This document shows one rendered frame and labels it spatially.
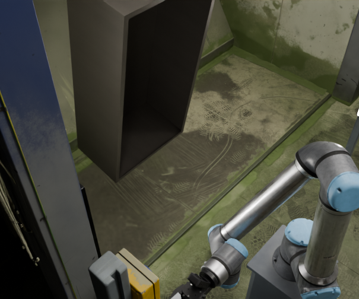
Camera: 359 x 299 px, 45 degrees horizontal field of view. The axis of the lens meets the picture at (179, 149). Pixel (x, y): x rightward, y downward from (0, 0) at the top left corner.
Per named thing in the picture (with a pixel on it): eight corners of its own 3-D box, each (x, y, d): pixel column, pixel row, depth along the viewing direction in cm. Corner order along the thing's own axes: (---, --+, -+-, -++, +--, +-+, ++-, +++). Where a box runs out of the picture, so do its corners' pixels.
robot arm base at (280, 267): (321, 261, 200) (326, 250, 193) (299, 290, 190) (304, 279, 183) (286, 238, 209) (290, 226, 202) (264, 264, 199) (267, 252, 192)
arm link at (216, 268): (229, 270, 145) (207, 253, 149) (220, 279, 142) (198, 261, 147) (227, 283, 151) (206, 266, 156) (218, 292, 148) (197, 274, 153)
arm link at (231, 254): (248, 261, 158) (251, 246, 151) (227, 284, 151) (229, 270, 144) (228, 245, 162) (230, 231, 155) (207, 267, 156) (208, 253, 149)
